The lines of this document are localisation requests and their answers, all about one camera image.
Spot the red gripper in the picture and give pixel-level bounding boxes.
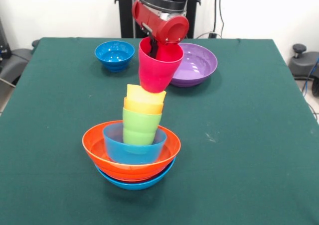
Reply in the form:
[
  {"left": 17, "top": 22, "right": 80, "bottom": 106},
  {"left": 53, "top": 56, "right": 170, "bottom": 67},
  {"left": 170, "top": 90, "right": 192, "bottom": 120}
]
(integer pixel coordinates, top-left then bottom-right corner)
[{"left": 132, "top": 0, "right": 190, "bottom": 59}]

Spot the pink plastic cup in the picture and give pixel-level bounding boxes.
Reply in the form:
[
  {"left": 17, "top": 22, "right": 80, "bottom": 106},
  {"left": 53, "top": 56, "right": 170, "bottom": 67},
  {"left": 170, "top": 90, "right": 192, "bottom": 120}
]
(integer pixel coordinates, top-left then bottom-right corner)
[{"left": 138, "top": 37, "right": 185, "bottom": 94}]

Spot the yellow plastic cup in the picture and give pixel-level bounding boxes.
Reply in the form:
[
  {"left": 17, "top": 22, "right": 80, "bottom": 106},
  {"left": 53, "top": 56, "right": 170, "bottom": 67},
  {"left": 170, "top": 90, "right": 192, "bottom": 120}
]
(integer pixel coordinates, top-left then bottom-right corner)
[{"left": 126, "top": 84, "right": 167, "bottom": 106}]

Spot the orange plastic cup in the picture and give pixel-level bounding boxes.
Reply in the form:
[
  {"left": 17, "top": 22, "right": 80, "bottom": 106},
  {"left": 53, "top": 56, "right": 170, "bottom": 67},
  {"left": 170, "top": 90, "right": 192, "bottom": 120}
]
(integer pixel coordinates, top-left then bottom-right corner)
[{"left": 123, "top": 97, "right": 164, "bottom": 115}]

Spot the green plastic cup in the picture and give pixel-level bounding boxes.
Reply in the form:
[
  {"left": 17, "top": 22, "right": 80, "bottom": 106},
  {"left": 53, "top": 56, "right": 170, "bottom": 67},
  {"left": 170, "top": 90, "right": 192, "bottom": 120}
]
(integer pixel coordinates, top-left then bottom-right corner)
[{"left": 122, "top": 107, "right": 162, "bottom": 145}]

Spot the small light blue bowl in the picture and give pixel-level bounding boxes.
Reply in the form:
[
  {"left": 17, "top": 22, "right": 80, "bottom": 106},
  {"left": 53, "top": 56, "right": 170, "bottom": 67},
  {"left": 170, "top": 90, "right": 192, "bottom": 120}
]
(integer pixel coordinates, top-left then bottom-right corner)
[{"left": 102, "top": 124, "right": 167, "bottom": 165}]

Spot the wide orange-red bowl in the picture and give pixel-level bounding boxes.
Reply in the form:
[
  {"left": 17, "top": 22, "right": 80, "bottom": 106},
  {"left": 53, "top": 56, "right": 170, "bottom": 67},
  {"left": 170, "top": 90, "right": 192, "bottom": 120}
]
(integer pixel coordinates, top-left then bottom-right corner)
[{"left": 82, "top": 120, "right": 182, "bottom": 182}]

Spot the small orange-red bowl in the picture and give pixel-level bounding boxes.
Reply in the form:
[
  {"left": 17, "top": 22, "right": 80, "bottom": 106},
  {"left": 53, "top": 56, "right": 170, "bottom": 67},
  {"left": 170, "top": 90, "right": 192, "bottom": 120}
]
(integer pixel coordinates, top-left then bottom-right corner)
[{"left": 99, "top": 165, "right": 174, "bottom": 185}]

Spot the large light blue bowl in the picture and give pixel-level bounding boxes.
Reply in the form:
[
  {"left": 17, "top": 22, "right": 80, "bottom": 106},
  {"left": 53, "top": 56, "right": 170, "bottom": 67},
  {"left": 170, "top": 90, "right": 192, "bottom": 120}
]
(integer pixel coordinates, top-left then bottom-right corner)
[{"left": 94, "top": 157, "right": 177, "bottom": 191}]

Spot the small dark blue bowl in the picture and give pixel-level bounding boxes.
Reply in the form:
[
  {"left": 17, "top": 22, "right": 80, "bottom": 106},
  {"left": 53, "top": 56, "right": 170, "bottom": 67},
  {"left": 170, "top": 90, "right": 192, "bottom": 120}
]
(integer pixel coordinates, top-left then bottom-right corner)
[{"left": 94, "top": 40, "right": 136, "bottom": 73}]

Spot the purple plastic bowl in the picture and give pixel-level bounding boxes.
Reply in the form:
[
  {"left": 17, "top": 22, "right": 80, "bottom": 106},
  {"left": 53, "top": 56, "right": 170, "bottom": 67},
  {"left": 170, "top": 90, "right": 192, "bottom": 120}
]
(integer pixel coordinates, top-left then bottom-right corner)
[{"left": 169, "top": 43, "right": 218, "bottom": 88}]

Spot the black equipment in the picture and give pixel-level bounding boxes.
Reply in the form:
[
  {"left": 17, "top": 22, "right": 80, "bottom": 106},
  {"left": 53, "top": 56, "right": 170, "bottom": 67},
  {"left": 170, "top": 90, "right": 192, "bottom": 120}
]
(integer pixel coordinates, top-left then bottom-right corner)
[{"left": 0, "top": 18, "right": 12, "bottom": 59}]

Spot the dark green tablecloth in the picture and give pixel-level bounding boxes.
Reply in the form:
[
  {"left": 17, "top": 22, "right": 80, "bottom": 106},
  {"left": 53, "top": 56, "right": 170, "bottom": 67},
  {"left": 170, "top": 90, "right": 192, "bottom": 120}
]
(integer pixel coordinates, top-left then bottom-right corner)
[{"left": 0, "top": 37, "right": 319, "bottom": 225}]

